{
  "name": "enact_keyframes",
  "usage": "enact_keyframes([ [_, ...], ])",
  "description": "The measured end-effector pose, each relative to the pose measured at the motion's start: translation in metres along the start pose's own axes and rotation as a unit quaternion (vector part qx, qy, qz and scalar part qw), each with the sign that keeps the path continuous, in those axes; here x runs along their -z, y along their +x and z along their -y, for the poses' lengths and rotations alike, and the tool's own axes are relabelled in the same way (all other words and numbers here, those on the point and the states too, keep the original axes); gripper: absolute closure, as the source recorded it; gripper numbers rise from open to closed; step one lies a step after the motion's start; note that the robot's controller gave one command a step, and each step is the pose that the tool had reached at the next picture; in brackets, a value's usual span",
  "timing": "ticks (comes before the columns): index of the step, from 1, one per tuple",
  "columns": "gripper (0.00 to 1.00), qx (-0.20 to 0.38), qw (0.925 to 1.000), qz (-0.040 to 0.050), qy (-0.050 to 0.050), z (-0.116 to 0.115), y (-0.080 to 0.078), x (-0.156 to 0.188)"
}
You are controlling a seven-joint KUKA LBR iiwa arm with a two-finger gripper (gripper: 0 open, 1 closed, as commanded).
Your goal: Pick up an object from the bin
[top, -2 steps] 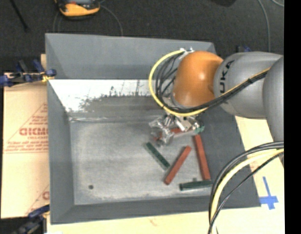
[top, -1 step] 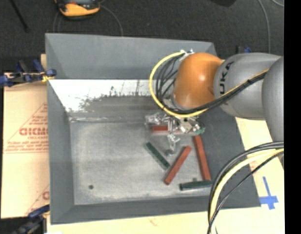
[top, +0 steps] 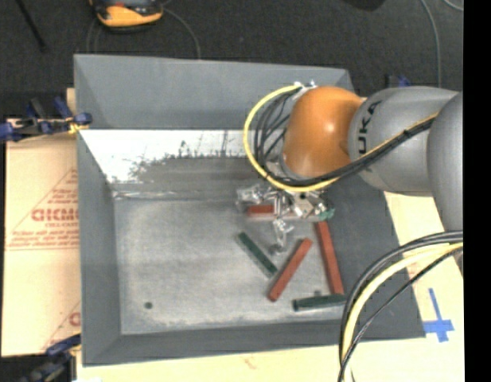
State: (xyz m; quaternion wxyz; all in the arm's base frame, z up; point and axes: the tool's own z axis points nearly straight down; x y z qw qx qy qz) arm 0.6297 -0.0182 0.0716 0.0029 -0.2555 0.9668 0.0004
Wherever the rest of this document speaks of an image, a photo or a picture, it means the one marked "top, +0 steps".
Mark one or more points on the dark green flat block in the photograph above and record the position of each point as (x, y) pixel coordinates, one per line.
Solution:
(318, 302)
(256, 254)

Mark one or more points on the brown cardboard board red print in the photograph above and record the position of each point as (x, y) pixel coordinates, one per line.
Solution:
(38, 229)

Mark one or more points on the grey metal bin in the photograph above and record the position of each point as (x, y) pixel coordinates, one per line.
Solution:
(181, 261)

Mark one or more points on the red-brown flat block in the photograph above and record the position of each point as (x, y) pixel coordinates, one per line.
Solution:
(260, 210)
(291, 269)
(329, 259)

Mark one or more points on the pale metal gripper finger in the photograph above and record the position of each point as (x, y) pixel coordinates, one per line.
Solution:
(256, 196)
(282, 229)

